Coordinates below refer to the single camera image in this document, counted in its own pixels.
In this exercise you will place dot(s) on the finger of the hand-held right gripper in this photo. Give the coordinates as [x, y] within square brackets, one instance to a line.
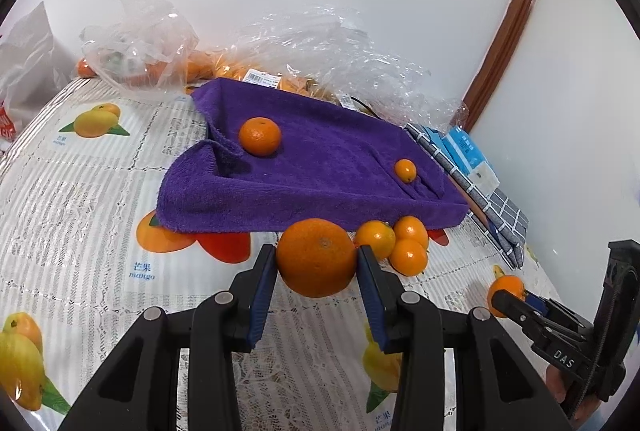
[539, 303]
[515, 311]

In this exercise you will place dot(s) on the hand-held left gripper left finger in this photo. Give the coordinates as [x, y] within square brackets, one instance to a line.
[260, 301]

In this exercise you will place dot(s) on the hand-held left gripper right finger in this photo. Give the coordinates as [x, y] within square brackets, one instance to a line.
[372, 306]

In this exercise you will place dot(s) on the small orange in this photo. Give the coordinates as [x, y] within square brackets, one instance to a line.
[507, 288]
[376, 238]
[411, 231]
[408, 256]
[405, 170]

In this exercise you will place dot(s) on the large orange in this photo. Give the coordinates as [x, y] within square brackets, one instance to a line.
[316, 257]

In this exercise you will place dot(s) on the purple towel-lined tray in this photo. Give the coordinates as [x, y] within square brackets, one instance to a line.
[320, 171]

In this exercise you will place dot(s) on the person's right hand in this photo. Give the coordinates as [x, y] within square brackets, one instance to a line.
[555, 381]

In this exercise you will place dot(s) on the grey checked cloth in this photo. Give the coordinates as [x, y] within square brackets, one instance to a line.
[500, 208]

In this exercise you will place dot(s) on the blue tissue pack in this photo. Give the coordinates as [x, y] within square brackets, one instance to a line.
[470, 156]

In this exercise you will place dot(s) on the medium orange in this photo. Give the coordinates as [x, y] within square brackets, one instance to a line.
[259, 136]

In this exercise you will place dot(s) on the fruit print tablecloth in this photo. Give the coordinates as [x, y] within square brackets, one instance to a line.
[90, 221]

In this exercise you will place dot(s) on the clear plastic bag of oranges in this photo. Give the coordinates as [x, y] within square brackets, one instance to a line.
[325, 56]

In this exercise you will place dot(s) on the small crumpled clear plastic bag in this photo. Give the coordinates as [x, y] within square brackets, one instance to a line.
[140, 46]

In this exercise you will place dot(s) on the white plastic bag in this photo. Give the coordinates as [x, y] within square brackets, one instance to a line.
[25, 66]

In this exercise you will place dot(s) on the brown wooden door frame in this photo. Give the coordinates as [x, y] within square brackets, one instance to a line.
[520, 11]

